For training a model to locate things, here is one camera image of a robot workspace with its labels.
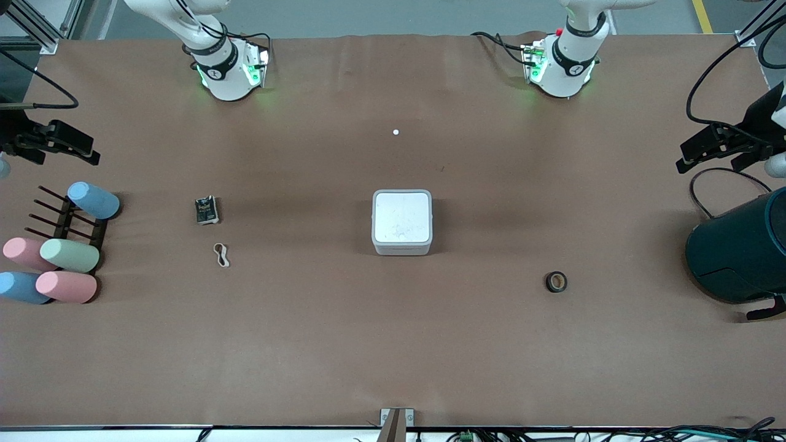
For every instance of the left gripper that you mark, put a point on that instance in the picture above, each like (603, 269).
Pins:
(759, 124)

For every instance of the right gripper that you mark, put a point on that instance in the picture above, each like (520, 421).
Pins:
(12, 132)

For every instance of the black snack wrapper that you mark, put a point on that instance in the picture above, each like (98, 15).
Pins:
(207, 210)

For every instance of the beige rubber band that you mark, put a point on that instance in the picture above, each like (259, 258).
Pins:
(221, 261)

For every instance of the black tape roll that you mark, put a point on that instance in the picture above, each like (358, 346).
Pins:
(550, 282)

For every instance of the white lidded trash bin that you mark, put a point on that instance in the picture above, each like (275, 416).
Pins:
(402, 221)

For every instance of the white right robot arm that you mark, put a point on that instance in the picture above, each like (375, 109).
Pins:
(224, 67)

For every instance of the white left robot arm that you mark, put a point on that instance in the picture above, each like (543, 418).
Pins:
(568, 64)

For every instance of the blue plastic cup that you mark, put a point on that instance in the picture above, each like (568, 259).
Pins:
(21, 287)
(95, 201)

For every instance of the dark wooden cup rack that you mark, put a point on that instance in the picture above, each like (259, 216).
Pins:
(63, 224)

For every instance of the dark teal round container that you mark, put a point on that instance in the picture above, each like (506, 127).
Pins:
(737, 252)

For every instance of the green plastic cup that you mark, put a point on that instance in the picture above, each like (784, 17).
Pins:
(70, 255)

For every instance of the pink plastic cup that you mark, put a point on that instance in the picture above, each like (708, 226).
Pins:
(21, 253)
(66, 286)

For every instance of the black curved foot piece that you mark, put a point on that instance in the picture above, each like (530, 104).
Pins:
(767, 310)

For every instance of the brown paper table cover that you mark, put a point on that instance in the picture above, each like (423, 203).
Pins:
(393, 344)

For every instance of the aluminium frame profile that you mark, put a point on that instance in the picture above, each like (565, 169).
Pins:
(758, 27)
(37, 27)

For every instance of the metal table edge bracket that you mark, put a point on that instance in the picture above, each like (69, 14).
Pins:
(396, 420)

